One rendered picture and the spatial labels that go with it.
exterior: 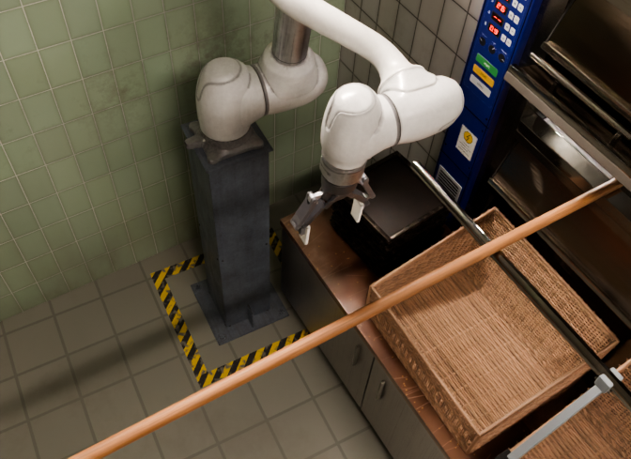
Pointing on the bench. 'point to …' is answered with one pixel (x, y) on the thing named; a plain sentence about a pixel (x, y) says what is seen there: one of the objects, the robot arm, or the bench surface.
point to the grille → (448, 183)
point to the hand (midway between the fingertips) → (330, 225)
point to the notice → (466, 144)
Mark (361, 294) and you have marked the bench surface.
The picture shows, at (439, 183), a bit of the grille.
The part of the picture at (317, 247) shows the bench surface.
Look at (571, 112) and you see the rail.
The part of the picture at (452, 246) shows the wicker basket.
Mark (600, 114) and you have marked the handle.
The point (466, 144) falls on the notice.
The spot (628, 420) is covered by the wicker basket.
